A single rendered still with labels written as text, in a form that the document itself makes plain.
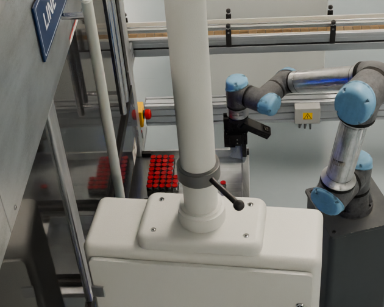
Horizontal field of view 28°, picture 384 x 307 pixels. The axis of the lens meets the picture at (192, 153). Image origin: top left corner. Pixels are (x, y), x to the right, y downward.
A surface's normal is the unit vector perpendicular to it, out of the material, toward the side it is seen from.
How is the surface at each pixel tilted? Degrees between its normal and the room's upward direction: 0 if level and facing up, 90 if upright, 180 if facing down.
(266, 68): 90
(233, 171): 0
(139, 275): 90
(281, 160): 0
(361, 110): 82
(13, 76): 90
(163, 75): 0
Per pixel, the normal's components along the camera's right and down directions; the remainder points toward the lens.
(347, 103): -0.60, 0.44
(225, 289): -0.15, 0.64
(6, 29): 1.00, -0.03
